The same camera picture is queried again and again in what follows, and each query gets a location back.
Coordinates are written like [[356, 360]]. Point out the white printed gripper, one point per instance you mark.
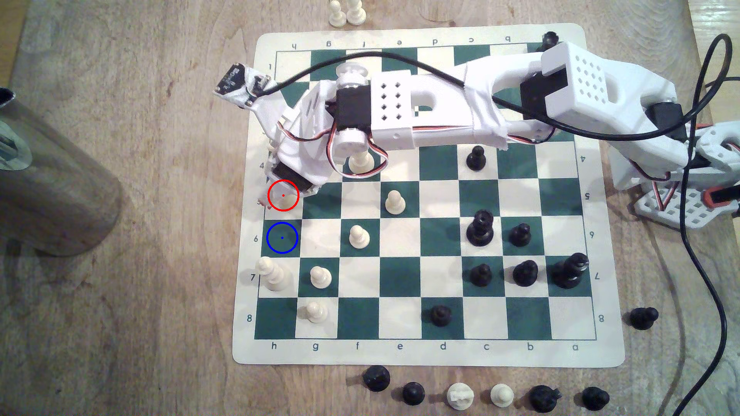
[[293, 178]]

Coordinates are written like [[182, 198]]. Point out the white printed robot arm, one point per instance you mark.
[[584, 81]]

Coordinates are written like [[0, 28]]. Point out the white chess pawn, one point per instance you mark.
[[361, 162], [337, 16], [320, 278], [502, 395], [394, 202], [315, 312], [359, 237]]

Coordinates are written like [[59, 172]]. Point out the tall white chess bishop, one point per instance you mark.
[[274, 277]]

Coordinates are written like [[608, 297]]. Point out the green white chess mat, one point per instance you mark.
[[404, 271]]

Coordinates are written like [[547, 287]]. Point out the black chess pawn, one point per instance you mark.
[[643, 318], [441, 315], [476, 158], [413, 393], [520, 235], [595, 398], [481, 275], [376, 379]]

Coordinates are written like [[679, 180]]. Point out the white chess piece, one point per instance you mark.
[[356, 12]]

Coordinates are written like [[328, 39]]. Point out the black chess queen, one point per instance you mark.
[[480, 228]]

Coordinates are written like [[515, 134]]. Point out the white chess rook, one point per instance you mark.
[[461, 397]]

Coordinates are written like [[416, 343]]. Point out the black chess king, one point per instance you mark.
[[569, 271]]

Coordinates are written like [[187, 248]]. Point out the black chess piece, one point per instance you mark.
[[549, 41]]

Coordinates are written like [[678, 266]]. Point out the black chess knight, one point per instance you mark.
[[543, 399]]

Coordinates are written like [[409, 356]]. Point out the shiny metal cylinder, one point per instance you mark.
[[58, 190]]

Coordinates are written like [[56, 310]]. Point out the black pawn b7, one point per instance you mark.
[[525, 273]]

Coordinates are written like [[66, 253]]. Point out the orange black clamp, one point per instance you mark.
[[720, 197]]

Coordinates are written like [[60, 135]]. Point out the gripper camera circuit board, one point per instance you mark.
[[234, 81]]

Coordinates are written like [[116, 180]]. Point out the white perforated base plate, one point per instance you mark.
[[670, 211]]

